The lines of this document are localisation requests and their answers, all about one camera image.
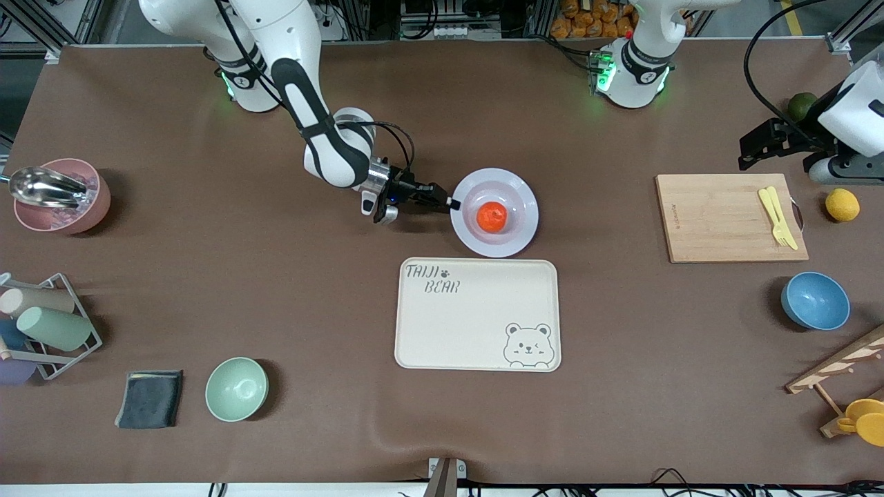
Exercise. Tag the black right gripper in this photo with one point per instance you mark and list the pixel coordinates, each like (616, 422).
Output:
(404, 188)

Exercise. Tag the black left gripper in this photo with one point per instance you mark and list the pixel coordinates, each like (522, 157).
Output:
(805, 138)

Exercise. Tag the orange fruit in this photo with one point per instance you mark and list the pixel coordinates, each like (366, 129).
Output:
(492, 217)

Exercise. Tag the white round plate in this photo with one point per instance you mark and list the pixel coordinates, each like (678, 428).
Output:
(518, 221)

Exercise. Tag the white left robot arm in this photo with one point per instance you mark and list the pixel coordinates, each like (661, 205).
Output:
(632, 83)

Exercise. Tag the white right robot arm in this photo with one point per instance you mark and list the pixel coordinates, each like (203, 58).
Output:
(324, 138)

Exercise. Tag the dark green lime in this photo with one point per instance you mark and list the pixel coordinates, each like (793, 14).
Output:
(801, 105)

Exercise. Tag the yellow plastic fork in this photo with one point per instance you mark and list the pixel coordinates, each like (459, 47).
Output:
(775, 221)

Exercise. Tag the wooden cutting board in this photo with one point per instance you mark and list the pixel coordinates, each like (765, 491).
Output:
(718, 221)

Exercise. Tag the yellow plastic knife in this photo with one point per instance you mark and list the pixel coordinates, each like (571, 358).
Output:
(789, 238)

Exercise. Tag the yellow lemon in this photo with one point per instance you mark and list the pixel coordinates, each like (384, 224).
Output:
(842, 205)

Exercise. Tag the cream bear print tray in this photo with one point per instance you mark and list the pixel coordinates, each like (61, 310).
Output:
(476, 324)

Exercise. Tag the blue bowl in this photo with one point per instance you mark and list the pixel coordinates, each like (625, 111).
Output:
(816, 301)

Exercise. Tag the white power strip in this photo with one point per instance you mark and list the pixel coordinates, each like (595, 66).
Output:
(333, 24)

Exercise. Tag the pile of orange round items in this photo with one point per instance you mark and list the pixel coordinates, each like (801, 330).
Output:
(594, 19)

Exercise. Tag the wooden peg rack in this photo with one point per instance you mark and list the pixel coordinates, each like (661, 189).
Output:
(839, 364)

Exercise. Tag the pale green bowl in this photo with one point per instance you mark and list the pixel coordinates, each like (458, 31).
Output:
(236, 390)

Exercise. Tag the yellow mug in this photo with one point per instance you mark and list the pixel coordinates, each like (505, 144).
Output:
(869, 422)

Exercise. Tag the dark grey folded cloth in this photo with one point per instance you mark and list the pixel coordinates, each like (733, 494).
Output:
(149, 399)

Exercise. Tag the pink bowl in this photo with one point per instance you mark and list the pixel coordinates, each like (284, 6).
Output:
(69, 221)

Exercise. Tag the silver metal scoop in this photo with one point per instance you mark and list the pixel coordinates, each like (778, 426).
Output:
(41, 185)

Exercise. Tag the mint green cup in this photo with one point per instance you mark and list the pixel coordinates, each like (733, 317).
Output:
(55, 328)

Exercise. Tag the beige cup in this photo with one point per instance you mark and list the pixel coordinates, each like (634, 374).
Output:
(41, 299)

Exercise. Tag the blue cup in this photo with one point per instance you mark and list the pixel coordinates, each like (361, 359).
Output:
(10, 335)

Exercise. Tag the purple cup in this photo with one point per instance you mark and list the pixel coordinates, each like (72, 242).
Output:
(14, 373)

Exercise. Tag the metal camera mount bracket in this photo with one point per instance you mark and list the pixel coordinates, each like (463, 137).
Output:
(445, 476)

